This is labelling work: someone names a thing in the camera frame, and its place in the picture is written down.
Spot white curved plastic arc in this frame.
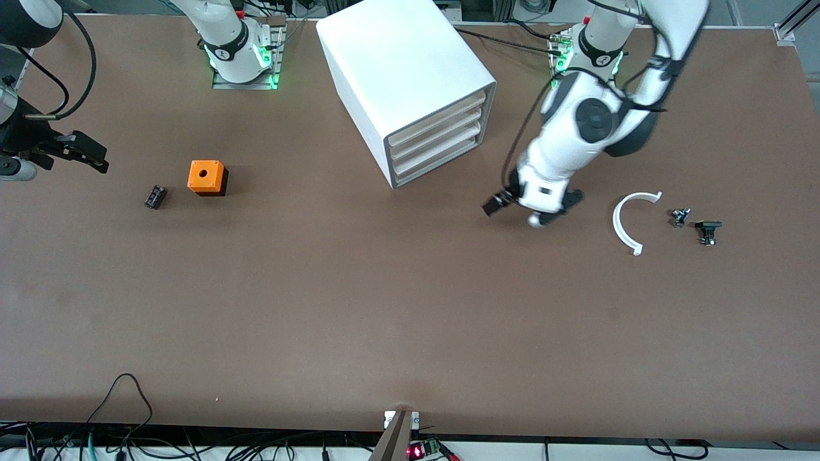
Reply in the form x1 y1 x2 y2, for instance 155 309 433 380
612 191 663 256

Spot orange box with hole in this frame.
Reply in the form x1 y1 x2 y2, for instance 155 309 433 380
187 160 229 197

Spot circuit board with red light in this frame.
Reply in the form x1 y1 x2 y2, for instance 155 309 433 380
407 437 462 461

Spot aluminium corner profile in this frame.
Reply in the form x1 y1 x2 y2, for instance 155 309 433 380
774 0 820 42

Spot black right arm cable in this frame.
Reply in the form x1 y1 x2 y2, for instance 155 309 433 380
16 0 98 122

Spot black cable on table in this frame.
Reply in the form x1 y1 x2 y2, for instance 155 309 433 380
454 19 571 55

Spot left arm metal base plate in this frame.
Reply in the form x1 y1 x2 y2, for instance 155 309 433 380
548 29 580 81

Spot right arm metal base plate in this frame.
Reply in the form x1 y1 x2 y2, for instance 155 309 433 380
211 16 286 90

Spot looped black cable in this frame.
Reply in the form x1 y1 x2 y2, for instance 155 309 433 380
86 373 154 430

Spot tangled black cables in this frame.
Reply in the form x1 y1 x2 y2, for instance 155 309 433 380
0 421 385 461

